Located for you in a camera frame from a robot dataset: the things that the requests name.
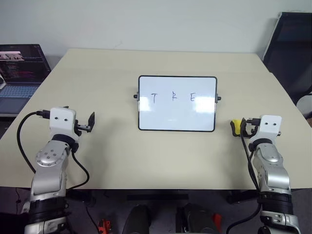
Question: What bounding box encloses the open laptop computer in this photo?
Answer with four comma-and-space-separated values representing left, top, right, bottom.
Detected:
0, 43, 52, 118

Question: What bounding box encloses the black leaning monitor panel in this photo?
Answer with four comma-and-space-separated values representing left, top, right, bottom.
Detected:
262, 12, 312, 106

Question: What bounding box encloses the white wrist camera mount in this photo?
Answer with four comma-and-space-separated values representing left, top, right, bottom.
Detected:
49, 107, 77, 142
250, 115, 283, 143

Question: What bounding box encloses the small black-framed whiteboard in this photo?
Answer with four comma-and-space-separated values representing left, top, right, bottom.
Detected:
133, 75, 222, 133

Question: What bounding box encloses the orange-red plastic part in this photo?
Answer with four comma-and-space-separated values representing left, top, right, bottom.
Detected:
97, 218, 115, 234

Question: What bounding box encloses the white rounded chair back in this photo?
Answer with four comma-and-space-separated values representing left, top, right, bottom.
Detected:
295, 94, 312, 118

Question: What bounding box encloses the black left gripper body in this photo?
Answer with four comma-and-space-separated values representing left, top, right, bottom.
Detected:
74, 118, 90, 136

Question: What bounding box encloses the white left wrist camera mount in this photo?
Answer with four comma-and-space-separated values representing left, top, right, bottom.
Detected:
49, 107, 77, 142

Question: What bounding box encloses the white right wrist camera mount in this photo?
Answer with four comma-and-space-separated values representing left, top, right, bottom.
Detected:
250, 115, 283, 143

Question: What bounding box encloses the dark rounded shape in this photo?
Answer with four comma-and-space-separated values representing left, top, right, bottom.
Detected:
175, 203, 218, 234
121, 204, 152, 234

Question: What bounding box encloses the yellow object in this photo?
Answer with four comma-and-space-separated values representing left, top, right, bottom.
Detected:
231, 118, 242, 137

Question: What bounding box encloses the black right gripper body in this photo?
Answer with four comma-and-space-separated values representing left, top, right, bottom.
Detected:
244, 117, 261, 138

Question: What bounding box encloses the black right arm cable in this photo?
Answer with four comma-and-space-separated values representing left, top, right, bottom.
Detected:
239, 136, 262, 234

